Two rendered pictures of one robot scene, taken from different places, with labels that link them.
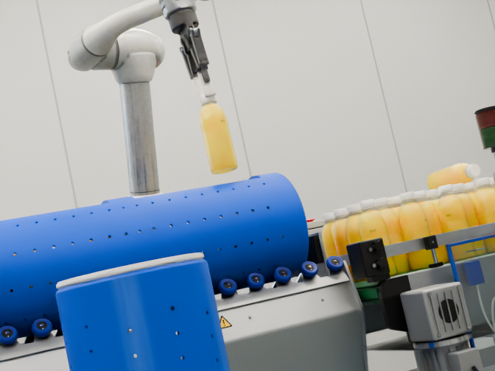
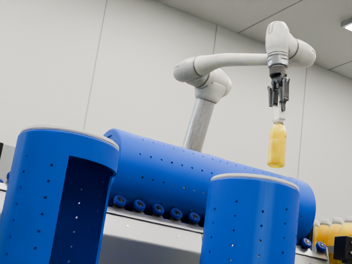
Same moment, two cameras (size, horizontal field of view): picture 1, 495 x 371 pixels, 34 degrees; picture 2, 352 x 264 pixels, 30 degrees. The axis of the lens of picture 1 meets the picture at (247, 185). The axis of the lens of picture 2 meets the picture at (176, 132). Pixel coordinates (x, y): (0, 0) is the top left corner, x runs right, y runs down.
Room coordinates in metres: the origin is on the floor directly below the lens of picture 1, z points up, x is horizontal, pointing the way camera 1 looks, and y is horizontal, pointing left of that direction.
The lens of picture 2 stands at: (-0.46, 0.67, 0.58)
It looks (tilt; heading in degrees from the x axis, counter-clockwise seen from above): 16 degrees up; 355
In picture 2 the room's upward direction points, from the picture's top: 8 degrees clockwise
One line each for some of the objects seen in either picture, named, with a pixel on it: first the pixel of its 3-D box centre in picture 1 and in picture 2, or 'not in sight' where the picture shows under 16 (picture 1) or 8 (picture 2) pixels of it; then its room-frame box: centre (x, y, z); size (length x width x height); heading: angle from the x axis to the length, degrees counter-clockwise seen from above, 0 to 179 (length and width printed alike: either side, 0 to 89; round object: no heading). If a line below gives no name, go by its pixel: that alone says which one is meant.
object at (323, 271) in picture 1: (314, 257); (304, 240); (2.22, -0.13, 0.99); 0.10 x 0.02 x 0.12; 23
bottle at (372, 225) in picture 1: (376, 241); (348, 243); (2.15, -0.30, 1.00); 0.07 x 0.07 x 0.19
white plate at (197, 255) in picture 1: (131, 271); (254, 186); (1.53, 0.25, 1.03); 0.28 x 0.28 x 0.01
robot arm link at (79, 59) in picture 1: (89, 51); (189, 70); (2.56, 0.41, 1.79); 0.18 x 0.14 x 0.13; 36
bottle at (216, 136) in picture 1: (216, 135); (277, 143); (2.08, 0.05, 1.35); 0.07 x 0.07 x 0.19
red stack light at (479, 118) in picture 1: (489, 120); not in sight; (2.03, -0.63, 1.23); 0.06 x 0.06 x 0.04
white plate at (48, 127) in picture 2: not in sight; (69, 142); (1.34, 0.82, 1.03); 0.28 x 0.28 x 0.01
